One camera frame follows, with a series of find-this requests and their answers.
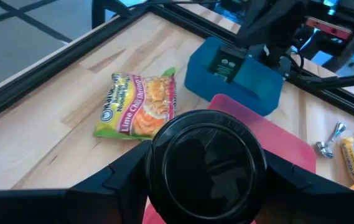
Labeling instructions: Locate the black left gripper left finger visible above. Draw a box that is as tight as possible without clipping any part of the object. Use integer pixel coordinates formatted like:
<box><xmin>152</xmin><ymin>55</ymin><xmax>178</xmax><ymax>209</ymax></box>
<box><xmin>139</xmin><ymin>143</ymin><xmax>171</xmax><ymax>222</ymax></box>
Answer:
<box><xmin>0</xmin><ymin>139</ymin><xmax>152</xmax><ymax>224</ymax></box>

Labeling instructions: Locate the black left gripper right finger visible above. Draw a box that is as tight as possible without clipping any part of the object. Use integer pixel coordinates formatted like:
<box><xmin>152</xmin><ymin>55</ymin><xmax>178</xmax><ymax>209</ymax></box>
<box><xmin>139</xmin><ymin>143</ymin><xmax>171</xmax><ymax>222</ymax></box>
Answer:
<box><xmin>256</xmin><ymin>149</ymin><xmax>354</xmax><ymax>224</ymax></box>

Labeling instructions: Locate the shiny metal spoon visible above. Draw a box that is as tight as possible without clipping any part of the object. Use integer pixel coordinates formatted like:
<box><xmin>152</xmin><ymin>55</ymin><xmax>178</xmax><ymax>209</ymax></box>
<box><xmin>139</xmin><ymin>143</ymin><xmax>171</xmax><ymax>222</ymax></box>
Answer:
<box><xmin>315</xmin><ymin>121</ymin><xmax>347</xmax><ymax>159</ymax></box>

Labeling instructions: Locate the pink plastic tray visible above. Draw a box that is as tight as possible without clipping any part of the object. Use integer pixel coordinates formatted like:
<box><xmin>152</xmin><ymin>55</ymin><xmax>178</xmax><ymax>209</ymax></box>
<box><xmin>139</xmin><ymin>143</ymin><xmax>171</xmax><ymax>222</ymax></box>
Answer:
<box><xmin>142</xmin><ymin>93</ymin><xmax>317</xmax><ymax>224</ymax></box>

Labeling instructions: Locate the blue rectangular plastic bin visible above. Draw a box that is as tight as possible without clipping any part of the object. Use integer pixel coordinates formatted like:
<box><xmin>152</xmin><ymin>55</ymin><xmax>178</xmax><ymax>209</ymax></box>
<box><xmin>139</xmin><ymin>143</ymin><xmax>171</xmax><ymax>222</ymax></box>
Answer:
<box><xmin>184</xmin><ymin>36</ymin><xmax>285</xmax><ymax>117</ymax></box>

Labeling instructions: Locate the yellow green shrimp ramen packet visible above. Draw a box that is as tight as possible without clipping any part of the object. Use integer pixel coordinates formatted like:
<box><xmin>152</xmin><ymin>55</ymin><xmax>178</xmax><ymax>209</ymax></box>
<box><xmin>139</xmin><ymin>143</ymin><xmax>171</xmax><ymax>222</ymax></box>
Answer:
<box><xmin>93</xmin><ymin>67</ymin><xmax>177</xmax><ymax>141</ymax></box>

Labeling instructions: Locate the black metal table frame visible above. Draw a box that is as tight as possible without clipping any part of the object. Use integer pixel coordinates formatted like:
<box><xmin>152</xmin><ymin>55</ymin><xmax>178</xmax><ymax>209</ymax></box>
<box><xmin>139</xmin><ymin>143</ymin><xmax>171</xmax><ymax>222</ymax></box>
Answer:
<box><xmin>0</xmin><ymin>0</ymin><xmax>354</xmax><ymax>127</ymax></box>

